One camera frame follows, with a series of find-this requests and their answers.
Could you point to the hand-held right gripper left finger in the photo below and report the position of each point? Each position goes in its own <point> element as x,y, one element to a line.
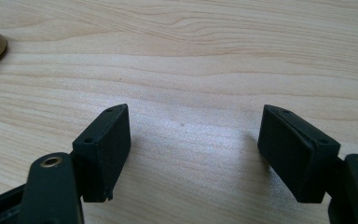
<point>101,155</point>

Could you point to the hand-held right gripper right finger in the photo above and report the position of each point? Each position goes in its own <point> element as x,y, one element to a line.
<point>295,155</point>

